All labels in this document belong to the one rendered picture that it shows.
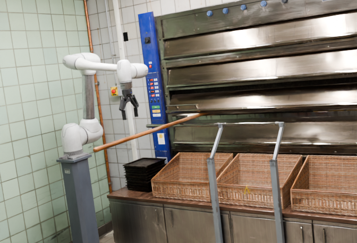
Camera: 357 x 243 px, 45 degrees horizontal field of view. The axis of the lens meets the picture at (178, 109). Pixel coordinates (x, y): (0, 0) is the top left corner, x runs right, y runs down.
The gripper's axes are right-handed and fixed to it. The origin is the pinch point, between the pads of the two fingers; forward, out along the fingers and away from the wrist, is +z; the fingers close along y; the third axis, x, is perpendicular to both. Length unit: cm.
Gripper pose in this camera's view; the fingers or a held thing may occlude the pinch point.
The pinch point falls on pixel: (130, 116)
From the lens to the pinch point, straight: 314.5
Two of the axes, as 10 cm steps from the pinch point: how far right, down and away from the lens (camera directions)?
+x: 8.3, -0.5, -5.6
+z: 1.2, 9.9, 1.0
